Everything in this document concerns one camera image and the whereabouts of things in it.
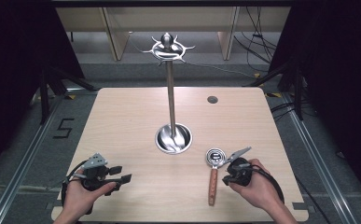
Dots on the steel utensil rack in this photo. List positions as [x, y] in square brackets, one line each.
[171, 102]

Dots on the black metal stand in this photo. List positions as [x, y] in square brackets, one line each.
[298, 93]
[44, 96]

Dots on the black curtain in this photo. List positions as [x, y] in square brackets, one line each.
[16, 62]
[340, 62]

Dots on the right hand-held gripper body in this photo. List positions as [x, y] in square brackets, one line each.
[239, 171]

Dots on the aluminium floor rail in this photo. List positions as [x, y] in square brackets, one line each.
[22, 168]
[318, 168]

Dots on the round grey table grommet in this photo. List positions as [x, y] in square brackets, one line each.
[212, 100]

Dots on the person's left hand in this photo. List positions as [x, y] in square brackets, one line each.
[78, 199]

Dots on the yellow black floor tape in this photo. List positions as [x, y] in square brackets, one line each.
[71, 96]
[273, 95]

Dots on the light wooden shelf unit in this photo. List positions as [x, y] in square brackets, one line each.
[116, 40]

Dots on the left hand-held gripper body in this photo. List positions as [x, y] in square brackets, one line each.
[94, 174]

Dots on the person's right hand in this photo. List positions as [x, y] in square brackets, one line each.
[259, 189]

